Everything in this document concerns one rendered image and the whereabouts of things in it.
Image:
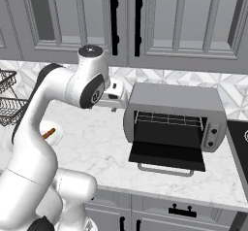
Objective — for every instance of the brown kebab skewer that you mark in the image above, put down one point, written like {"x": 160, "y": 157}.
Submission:
{"x": 49, "y": 133}

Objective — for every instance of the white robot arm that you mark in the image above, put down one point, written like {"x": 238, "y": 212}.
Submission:
{"x": 35, "y": 163}

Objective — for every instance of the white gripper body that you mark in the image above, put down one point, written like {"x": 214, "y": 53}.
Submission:
{"x": 119, "y": 103}

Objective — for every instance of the grey base cupboard door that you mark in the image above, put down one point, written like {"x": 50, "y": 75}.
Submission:
{"x": 180, "y": 223}
{"x": 105, "y": 218}

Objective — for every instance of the black hob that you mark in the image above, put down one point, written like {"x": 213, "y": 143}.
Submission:
{"x": 240, "y": 147}

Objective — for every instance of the dark oven front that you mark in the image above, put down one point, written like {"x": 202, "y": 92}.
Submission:
{"x": 240, "y": 222}

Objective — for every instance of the toaster oven knob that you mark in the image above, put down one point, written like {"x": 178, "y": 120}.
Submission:
{"x": 213, "y": 131}
{"x": 210, "y": 143}

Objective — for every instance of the black toaster oven door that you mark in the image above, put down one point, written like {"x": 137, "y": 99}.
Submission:
{"x": 166, "y": 154}

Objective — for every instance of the white plate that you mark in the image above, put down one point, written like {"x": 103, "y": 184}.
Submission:
{"x": 57, "y": 138}

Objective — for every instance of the grey toaster oven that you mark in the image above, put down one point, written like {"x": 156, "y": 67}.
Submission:
{"x": 174, "y": 97}

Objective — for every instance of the grey drawer front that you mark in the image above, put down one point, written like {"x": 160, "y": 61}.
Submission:
{"x": 111, "y": 198}
{"x": 151, "y": 205}

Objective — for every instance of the grey glass-front cupboard door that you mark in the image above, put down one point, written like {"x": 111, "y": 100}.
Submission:
{"x": 69, "y": 15}
{"x": 190, "y": 18}

